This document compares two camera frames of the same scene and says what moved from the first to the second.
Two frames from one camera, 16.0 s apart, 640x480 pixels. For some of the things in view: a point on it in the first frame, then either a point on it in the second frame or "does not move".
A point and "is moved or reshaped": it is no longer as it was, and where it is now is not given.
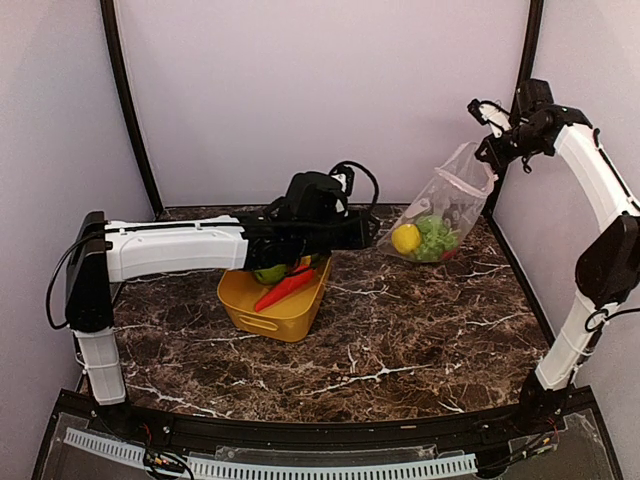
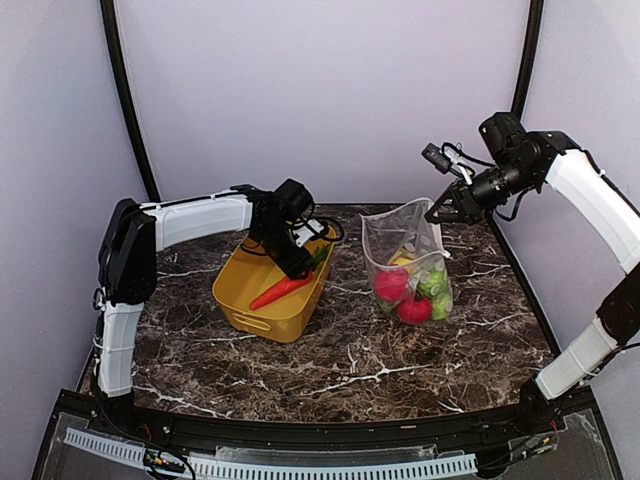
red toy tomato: (448, 255) → (412, 311)
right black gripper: (496, 159) → (469, 205)
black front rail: (531, 421) does not move
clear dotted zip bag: (436, 222) is moved or reshaped
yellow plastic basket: (288, 318) does not move
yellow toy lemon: (406, 238) → (403, 258)
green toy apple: (266, 276) → (434, 284)
